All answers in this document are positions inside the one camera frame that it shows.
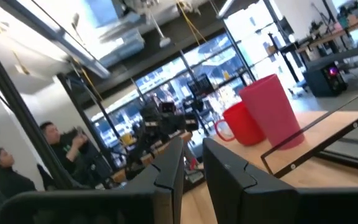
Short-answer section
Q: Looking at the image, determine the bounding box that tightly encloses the wooden workbench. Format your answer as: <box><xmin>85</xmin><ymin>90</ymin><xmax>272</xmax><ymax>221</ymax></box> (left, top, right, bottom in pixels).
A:
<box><xmin>294</xmin><ymin>12</ymin><xmax>358</xmax><ymax>62</ymax></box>

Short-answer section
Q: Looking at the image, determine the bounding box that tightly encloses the wooden shelf with black frame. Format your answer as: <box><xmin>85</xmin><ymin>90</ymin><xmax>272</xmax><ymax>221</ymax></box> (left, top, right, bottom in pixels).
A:
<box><xmin>211</xmin><ymin>93</ymin><xmax>358</xmax><ymax>180</ymax></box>

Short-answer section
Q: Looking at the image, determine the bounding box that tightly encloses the person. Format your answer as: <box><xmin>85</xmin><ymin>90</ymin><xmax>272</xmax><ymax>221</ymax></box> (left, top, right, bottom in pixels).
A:
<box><xmin>0</xmin><ymin>147</ymin><xmax>37</xmax><ymax>202</ymax></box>
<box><xmin>38</xmin><ymin>120</ymin><xmax>89</xmax><ymax>175</ymax></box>

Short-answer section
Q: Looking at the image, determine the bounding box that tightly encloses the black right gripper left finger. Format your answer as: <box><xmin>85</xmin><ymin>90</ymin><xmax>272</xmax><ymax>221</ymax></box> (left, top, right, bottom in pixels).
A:
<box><xmin>0</xmin><ymin>136</ymin><xmax>185</xmax><ymax>224</ymax></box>

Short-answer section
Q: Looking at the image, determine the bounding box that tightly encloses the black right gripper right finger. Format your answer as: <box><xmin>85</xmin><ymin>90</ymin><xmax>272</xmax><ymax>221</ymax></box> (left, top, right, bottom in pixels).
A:
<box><xmin>202</xmin><ymin>138</ymin><xmax>358</xmax><ymax>224</ymax></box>

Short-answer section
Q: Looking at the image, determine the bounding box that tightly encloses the pink plastic cup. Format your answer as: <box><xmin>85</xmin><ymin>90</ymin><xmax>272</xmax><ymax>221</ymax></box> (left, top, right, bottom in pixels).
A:
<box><xmin>238</xmin><ymin>73</ymin><xmax>306</xmax><ymax>151</ymax></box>

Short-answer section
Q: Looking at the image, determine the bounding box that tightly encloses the red plastic mug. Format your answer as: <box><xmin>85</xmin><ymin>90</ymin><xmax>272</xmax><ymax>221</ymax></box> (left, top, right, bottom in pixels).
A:
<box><xmin>213</xmin><ymin>101</ymin><xmax>267</xmax><ymax>147</ymax></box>

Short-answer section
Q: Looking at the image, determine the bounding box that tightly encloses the yellow cable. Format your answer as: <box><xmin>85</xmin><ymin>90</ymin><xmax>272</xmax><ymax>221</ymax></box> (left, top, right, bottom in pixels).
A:
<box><xmin>175</xmin><ymin>0</ymin><xmax>208</xmax><ymax>44</ymax></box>

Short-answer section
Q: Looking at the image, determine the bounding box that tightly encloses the black computer tower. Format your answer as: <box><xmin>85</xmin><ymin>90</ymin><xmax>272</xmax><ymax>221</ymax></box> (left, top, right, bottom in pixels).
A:
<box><xmin>302</xmin><ymin>61</ymin><xmax>349</xmax><ymax>98</ymax></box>

